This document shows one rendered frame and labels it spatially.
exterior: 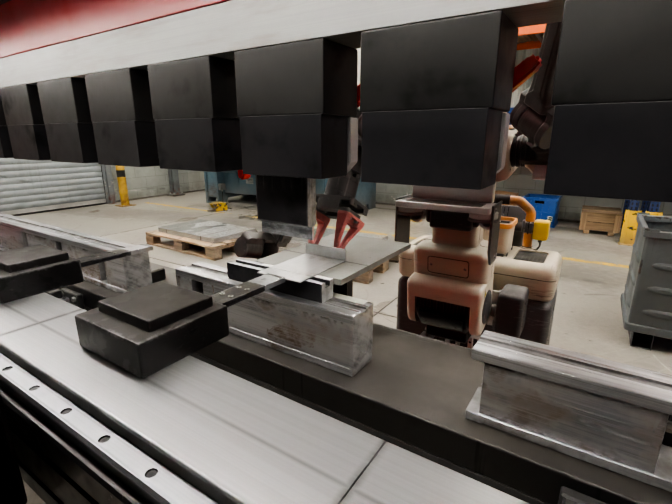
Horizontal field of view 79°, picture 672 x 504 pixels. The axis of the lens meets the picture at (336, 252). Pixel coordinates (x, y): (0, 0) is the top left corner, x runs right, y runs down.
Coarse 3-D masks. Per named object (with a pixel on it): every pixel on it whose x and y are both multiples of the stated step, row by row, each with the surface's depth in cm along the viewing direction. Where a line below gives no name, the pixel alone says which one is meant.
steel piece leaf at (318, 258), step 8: (312, 248) 74; (320, 248) 73; (328, 248) 72; (336, 248) 71; (304, 256) 73; (312, 256) 73; (320, 256) 73; (328, 256) 72; (336, 256) 71; (344, 256) 70; (280, 264) 68; (288, 264) 68; (296, 264) 68; (304, 264) 68; (312, 264) 68; (320, 264) 68; (328, 264) 68; (336, 264) 68; (296, 272) 64; (304, 272) 64; (312, 272) 64; (320, 272) 64
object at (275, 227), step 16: (256, 176) 63; (272, 176) 61; (256, 192) 64; (272, 192) 62; (288, 192) 60; (304, 192) 58; (272, 208) 63; (288, 208) 61; (304, 208) 59; (272, 224) 65; (288, 224) 62; (304, 224) 60
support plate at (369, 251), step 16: (320, 240) 85; (352, 240) 85; (368, 240) 85; (384, 240) 85; (272, 256) 74; (288, 256) 74; (352, 256) 74; (368, 256) 74; (384, 256) 74; (336, 272) 65; (352, 272) 65
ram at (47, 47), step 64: (64, 0) 75; (128, 0) 65; (192, 0) 58; (256, 0) 52; (320, 0) 47; (384, 0) 43; (448, 0) 40; (512, 0) 37; (0, 64) 95; (64, 64) 80; (128, 64) 69
